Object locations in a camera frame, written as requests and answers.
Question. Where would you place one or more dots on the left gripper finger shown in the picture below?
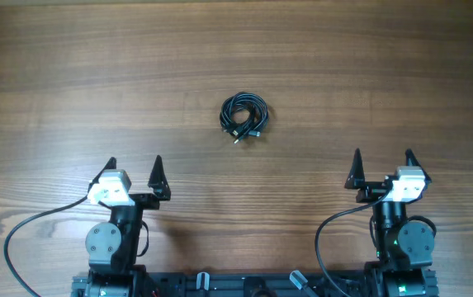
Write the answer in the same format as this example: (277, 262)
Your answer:
(110, 165)
(158, 181)

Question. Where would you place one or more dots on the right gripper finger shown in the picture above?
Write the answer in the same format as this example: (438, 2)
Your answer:
(356, 177)
(411, 160)

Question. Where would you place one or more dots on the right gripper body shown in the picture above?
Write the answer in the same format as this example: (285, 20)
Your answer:
(371, 192)

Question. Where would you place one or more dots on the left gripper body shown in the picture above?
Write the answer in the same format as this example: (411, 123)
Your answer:
(145, 201)

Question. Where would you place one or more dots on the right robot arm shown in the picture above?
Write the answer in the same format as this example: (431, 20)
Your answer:
(404, 244)

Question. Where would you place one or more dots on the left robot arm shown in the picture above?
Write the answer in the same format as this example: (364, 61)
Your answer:
(113, 246)

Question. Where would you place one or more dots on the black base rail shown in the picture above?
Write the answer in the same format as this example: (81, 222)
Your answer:
(353, 283)

